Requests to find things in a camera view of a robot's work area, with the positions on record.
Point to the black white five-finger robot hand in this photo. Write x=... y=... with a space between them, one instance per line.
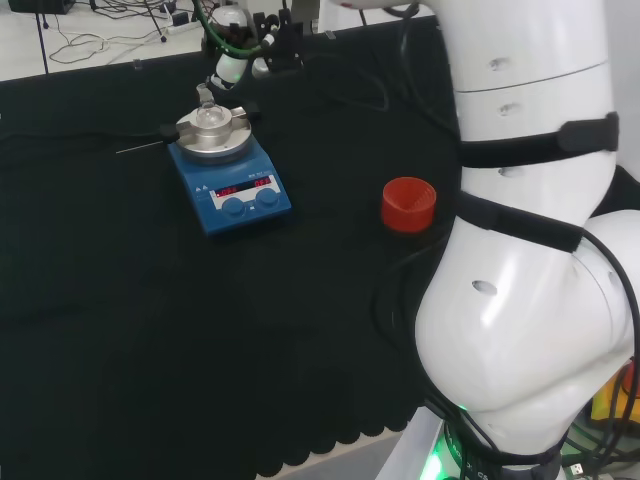
x=280 y=50

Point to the heater with blue base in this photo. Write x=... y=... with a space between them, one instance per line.
x=240 y=212

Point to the clear round-bottom glass flask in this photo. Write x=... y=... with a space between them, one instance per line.
x=210 y=116

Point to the white power strip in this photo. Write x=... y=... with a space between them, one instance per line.
x=181 y=28

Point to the thin metal probe rod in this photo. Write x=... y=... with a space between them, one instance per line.
x=140 y=147

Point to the red ribbed plastic cup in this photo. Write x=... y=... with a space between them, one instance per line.
x=400 y=216

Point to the black tripod leg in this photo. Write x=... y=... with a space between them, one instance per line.
x=45 y=55

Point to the black equipment case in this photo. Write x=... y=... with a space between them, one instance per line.
x=40 y=6

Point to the black bench cloth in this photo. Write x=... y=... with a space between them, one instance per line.
x=100 y=300

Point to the yellow stop button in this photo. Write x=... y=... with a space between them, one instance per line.
x=607 y=395

